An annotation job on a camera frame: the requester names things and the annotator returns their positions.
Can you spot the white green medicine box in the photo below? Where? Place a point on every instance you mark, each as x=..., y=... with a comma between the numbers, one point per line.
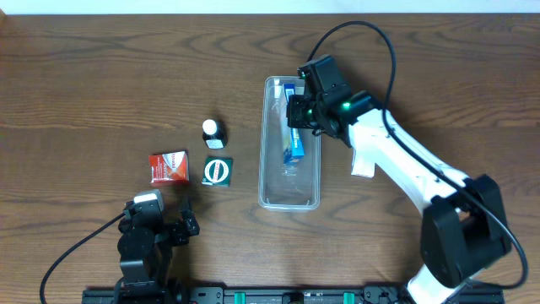
x=363, y=164

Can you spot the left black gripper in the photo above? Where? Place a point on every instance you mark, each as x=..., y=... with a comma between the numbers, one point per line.
x=170, y=230

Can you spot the red orange box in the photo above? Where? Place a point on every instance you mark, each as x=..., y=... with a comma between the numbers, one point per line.
x=169, y=168

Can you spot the dark bottle white cap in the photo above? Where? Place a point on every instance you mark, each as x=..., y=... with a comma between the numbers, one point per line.
x=213, y=134

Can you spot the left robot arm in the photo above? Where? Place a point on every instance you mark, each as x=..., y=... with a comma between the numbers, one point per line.
x=146, y=245

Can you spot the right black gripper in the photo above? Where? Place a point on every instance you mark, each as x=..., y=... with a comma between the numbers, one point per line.
x=301, y=113

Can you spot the blue tall box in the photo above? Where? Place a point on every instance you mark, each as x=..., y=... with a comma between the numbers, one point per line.
x=293, y=149

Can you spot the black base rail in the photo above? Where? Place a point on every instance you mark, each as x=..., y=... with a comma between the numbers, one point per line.
x=217, y=295

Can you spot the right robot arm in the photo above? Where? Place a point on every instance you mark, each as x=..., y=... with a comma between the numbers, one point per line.
x=464, y=227

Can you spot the dark green square box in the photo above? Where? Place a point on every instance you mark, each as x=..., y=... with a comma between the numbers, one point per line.
x=217, y=172

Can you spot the clear plastic container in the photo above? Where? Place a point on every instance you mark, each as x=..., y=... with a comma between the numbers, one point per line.
x=292, y=186

